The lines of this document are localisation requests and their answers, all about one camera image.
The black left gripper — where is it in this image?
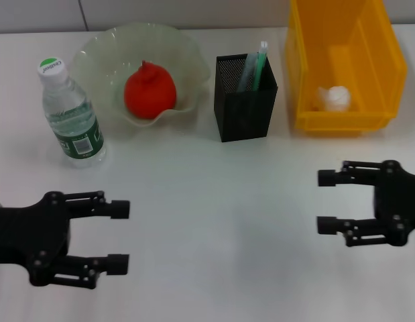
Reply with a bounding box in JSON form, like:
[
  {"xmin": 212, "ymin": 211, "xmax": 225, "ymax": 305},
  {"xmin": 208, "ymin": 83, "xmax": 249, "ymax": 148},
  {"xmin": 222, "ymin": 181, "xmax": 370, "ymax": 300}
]
[{"xmin": 0, "ymin": 190, "xmax": 131, "ymax": 290}]

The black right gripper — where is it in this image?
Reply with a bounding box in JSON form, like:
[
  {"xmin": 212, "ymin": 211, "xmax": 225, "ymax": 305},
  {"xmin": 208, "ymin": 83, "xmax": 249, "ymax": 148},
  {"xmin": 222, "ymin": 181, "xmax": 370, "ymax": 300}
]
[{"xmin": 316, "ymin": 160, "xmax": 415, "ymax": 248}]

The white paper ball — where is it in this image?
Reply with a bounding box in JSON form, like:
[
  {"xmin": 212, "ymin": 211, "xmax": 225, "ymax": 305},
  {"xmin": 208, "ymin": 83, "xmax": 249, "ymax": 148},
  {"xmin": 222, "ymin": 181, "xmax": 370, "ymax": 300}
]
[{"xmin": 314, "ymin": 85, "xmax": 353, "ymax": 113}]

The clear green-label water bottle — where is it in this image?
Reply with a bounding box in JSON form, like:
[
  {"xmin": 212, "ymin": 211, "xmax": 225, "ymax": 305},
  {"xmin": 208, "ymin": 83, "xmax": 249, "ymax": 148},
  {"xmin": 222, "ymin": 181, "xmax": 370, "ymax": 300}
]
[{"xmin": 36, "ymin": 57, "xmax": 107, "ymax": 169}]

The orange fruit with stem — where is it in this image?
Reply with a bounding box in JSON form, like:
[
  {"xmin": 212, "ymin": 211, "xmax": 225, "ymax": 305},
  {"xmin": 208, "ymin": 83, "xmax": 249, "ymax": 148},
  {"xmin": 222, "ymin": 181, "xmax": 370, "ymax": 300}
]
[{"xmin": 123, "ymin": 60, "xmax": 177, "ymax": 120}]

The mint green utility knife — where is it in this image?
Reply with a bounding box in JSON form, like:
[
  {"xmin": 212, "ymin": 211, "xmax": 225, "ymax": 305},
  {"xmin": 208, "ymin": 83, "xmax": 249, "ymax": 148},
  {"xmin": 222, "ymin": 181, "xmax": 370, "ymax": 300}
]
[{"xmin": 252, "ymin": 40, "xmax": 269, "ymax": 91}]

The grey silver marker pen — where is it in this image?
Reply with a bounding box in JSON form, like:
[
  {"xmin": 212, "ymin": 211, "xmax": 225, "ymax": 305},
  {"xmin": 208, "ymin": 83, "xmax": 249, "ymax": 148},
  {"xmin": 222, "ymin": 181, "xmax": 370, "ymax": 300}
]
[{"xmin": 236, "ymin": 52, "xmax": 259, "ymax": 93}]

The black mesh pen holder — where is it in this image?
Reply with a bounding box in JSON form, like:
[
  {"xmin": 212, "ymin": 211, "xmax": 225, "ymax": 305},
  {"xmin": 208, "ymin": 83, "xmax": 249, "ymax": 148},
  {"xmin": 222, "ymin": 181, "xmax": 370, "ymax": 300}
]
[{"xmin": 213, "ymin": 51, "xmax": 279, "ymax": 143}]

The translucent green wavy fruit plate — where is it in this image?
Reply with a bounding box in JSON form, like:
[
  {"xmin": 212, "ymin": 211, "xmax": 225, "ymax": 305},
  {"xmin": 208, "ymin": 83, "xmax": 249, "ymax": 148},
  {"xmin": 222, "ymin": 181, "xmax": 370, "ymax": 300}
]
[{"xmin": 64, "ymin": 22, "xmax": 211, "ymax": 127}]

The yellow plastic storage bin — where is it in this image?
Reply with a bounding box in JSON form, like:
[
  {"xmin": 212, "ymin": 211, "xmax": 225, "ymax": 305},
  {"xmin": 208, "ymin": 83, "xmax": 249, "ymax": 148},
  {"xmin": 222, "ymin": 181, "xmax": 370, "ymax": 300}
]
[{"xmin": 284, "ymin": 0, "xmax": 409, "ymax": 132}]

